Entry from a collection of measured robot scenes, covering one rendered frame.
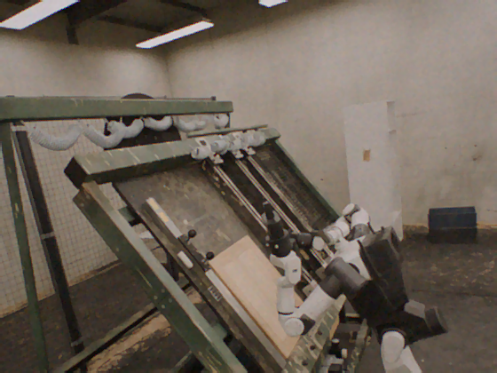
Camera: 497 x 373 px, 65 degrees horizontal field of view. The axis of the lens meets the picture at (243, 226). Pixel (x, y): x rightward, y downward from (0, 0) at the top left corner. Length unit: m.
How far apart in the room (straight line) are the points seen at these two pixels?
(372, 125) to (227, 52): 3.67
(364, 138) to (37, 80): 4.93
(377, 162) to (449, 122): 1.64
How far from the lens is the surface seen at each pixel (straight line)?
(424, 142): 7.04
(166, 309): 1.60
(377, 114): 5.70
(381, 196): 5.82
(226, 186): 2.30
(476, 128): 6.98
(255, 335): 1.76
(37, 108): 2.10
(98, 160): 1.73
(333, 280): 1.56
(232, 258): 1.97
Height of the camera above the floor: 1.90
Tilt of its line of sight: 13 degrees down
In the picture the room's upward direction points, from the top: 9 degrees counter-clockwise
